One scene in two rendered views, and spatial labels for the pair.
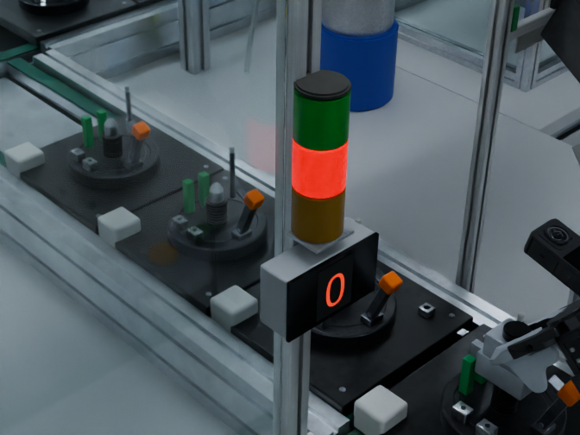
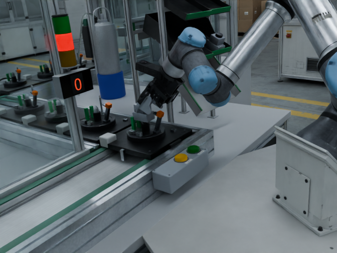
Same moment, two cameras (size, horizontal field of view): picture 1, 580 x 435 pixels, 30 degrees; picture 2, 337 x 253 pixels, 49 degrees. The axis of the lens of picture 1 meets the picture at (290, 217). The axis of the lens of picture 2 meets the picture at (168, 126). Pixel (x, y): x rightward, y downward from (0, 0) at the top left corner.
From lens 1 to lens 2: 54 cm
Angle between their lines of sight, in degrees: 15
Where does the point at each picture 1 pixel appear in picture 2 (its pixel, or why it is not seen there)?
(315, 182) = (62, 45)
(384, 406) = (108, 135)
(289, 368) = (71, 119)
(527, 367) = (144, 106)
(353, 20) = (107, 69)
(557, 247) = (143, 64)
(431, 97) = not seen: hidden behind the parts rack
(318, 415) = (89, 145)
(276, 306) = (58, 88)
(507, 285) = not seen: hidden behind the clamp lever
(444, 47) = (142, 82)
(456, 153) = not seen: hidden behind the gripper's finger
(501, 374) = (140, 116)
